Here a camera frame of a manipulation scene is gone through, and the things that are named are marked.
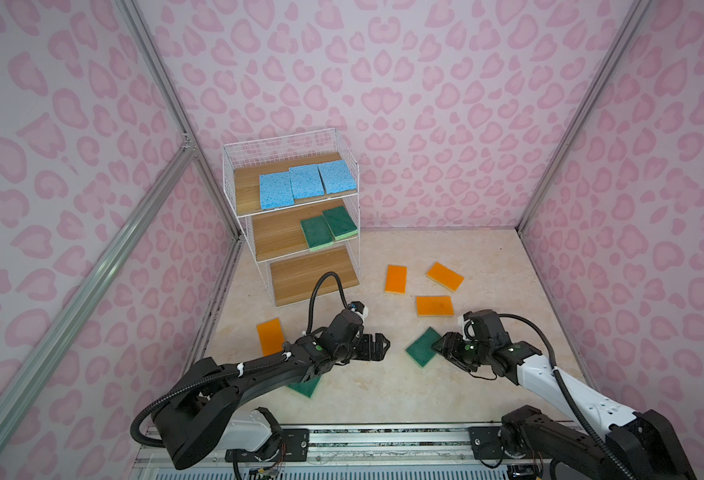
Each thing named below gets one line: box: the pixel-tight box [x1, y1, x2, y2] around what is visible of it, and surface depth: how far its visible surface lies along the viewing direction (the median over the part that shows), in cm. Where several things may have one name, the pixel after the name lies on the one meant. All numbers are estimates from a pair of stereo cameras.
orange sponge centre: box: [416, 296, 455, 316], surface depth 100 cm
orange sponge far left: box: [256, 318, 284, 357], surface depth 94 cm
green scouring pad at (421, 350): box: [405, 326, 441, 368], surface depth 89 cm
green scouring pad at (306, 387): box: [288, 374, 322, 398], surface depth 83 cm
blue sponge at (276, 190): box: [259, 171, 295, 210], surface depth 72 cm
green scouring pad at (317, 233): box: [300, 215, 335, 252], surface depth 86 cm
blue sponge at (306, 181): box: [289, 164, 325, 199], surface depth 75 cm
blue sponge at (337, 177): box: [317, 160, 357, 195], surface depth 76 cm
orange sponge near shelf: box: [384, 264, 407, 294], surface depth 106 cm
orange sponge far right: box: [425, 262, 465, 293], surface depth 109 cm
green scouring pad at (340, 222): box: [322, 206, 359, 241], surface depth 88 cm
